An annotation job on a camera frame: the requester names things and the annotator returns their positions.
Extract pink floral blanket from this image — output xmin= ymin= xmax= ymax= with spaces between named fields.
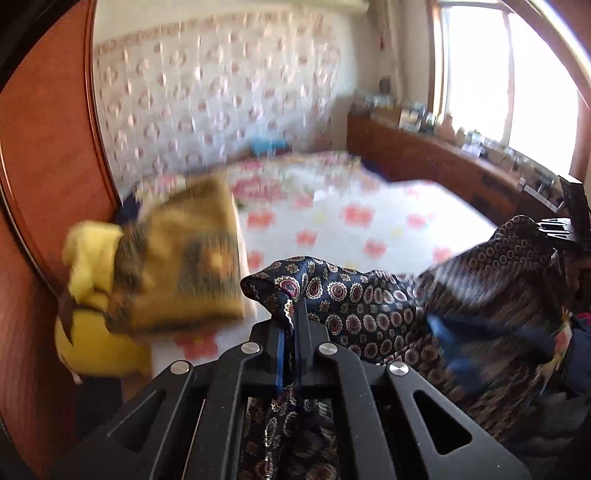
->
xmin=222 ymin=150 xmax=384 ymax=185

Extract low wooden cabinet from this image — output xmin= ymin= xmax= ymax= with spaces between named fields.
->
xmin=346 ymin=113 xmax=568 ymax=222

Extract wood-framed window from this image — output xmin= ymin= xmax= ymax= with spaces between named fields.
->
xmin=427 ymin=0 xmax=591 ymax=185

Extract brown slatted wooden wardrobe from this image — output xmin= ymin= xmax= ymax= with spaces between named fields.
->
xmin=0 ymin=0 xmax=125 ymax=476

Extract yellow plush toy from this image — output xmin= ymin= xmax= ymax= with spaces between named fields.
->
xmin=54 ymin=220 xmax=153 ymax=384

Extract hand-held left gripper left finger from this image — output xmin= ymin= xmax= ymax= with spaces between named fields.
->
xmin=51 ymin=320 xmax=286 ymax=480

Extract teal tissue box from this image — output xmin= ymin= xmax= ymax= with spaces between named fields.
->
xmin=249 ymin=137 xmax=287 ymax=155

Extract person's floral clothing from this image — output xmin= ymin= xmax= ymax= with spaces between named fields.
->
xmin=547 ymin=305 xmax=591 ymax=398

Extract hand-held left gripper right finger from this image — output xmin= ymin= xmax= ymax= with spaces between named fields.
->
xmin=294 ymin=300 xmax=534 ymax=480

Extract white flower-print sheet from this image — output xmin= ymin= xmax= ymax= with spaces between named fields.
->
xmin=152 ymin=178 xmax=497 ymax=374

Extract dark blue patterned shirt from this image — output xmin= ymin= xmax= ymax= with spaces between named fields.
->
xmin=240 ymin=215 xmax=578 ymax=480

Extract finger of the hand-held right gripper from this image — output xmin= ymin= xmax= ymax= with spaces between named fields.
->
xmin=536 ymin=219 xmax=578 ymax=252

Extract yellow beige folded blanket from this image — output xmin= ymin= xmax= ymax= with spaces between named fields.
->
xmin=111 ymin=178 xmax=247 ymax=333

